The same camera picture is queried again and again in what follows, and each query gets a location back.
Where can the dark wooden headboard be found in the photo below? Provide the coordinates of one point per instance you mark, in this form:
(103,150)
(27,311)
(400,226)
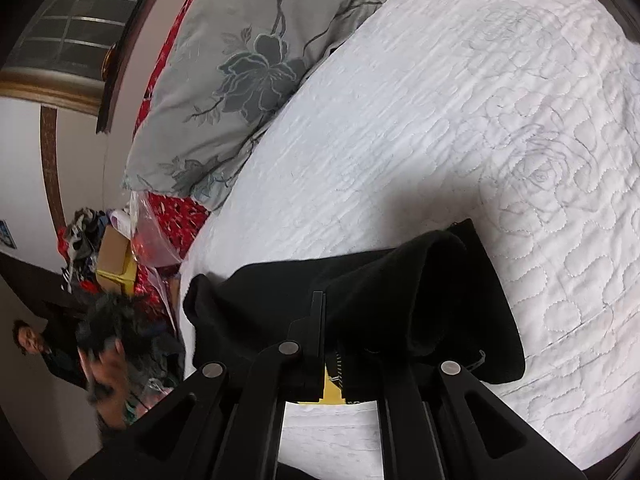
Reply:
(116,62)

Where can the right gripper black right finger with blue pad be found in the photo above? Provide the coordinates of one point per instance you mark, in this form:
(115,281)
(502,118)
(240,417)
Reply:
(438,421)

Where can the clear plastic bag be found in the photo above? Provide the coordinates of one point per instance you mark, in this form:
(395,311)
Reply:
(149,244)

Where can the person in black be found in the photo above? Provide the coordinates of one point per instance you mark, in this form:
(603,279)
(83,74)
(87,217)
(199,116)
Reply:
(111,351)

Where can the white quilted bed cover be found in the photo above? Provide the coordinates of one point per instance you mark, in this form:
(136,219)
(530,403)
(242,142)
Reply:
(521,115)

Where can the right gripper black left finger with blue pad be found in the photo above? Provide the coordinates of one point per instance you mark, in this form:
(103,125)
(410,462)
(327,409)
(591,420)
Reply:
(224,421)

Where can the pile of clothes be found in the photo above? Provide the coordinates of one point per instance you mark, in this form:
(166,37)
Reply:
(79,244)

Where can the cardboard box with yellow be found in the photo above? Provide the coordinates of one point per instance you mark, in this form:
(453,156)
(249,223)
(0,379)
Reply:
(116,269)

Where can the black pants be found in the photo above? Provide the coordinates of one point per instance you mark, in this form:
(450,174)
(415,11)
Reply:
(437,296)

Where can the grey floral pillow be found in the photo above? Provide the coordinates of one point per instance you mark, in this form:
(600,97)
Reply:
(250,75)

